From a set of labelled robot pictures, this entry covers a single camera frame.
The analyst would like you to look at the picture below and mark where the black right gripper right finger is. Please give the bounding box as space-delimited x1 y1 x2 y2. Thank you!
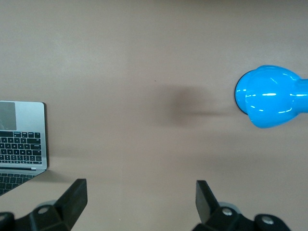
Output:
192 180 293 231

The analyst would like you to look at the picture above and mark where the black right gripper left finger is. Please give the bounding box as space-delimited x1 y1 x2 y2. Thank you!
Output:
0 178 88 231

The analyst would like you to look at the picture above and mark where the silver grey laptop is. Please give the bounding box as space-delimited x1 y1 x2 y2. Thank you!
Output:
0 100 50 197

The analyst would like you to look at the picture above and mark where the blue desk lamp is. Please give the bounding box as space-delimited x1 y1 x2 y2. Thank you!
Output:
234 64 308 129

